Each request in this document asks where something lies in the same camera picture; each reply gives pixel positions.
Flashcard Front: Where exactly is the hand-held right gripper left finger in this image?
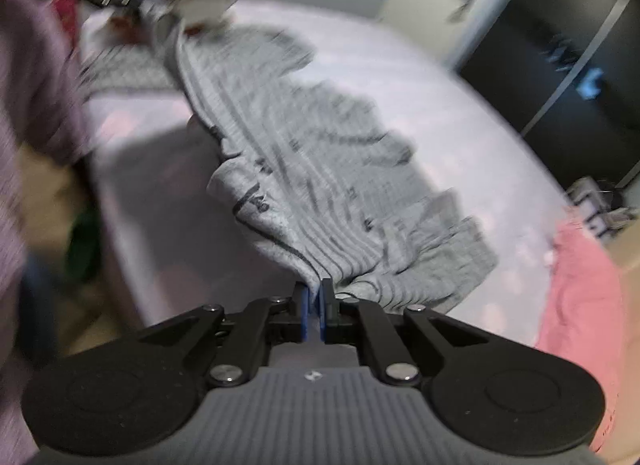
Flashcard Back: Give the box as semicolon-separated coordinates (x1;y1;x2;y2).
137;281;315;388

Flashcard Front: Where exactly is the grey striped pajama top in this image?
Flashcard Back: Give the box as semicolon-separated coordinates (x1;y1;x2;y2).
80;7;501;318

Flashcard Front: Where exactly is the white bedside drawer unit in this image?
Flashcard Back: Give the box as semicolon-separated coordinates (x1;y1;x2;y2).
565;177;640;241

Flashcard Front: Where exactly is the black wardrobe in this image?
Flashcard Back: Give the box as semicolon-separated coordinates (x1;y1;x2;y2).
452;0;640;190

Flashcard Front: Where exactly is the plain pink pillow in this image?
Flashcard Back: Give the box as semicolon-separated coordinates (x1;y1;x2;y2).
535;220;626;451

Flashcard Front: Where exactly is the beige padded headboard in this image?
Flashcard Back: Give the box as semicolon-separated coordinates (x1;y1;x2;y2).
600;230;640;465

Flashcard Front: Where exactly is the person's left forearm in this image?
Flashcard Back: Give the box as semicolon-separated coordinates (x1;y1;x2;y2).
0;0;98;266

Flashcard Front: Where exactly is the door handle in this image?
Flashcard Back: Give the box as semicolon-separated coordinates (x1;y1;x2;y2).
447;0;482;24

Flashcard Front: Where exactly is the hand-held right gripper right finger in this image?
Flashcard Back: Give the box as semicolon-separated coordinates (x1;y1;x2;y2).
318;278;491;388

